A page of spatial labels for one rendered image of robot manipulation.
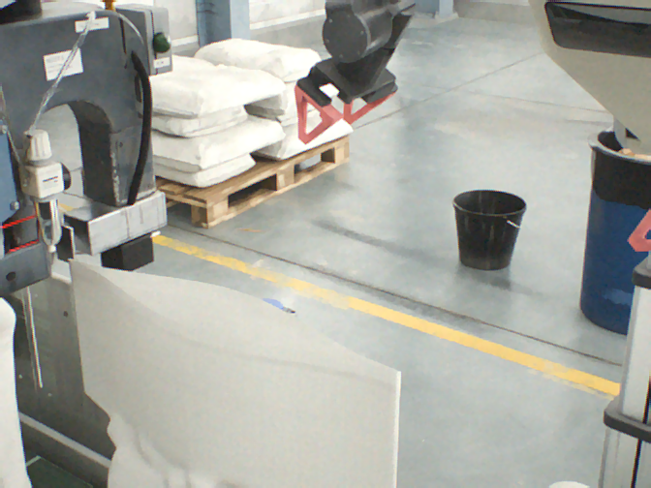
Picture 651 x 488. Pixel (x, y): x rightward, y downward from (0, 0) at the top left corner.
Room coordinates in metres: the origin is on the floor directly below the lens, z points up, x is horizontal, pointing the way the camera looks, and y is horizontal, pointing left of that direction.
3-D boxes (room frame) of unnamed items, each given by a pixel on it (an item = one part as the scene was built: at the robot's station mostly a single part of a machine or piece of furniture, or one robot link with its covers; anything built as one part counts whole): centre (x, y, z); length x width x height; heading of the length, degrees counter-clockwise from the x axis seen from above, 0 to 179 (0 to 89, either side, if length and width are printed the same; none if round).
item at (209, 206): (4.35, 0.54, 0.07); 1.20 x 0.82 x 0.14; 146
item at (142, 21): (1.25, 0.26, 1.29); 0.08 x 0.05 x 0.09; 54
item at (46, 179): (1.01, 0.35, 1.14); 0.05 x 0.04 x 0.16; 144
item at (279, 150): (4.49, 0.18, 0.20); 0.67 x 0.43 x 0.15; 144
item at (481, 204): (3.29, -0.67, 0.13); 0.30 x 0.30 x 0.26
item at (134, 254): (1.20, 0.29, 0.98); 0.09 x 0.05 x 0.05; 144
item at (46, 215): (1.00, 0.35, 1.11); 0.03 x 0.03 x 0.06
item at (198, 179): (4.06, 0.72, 0.20); 0.66 x 0.44 x 0.12; 54
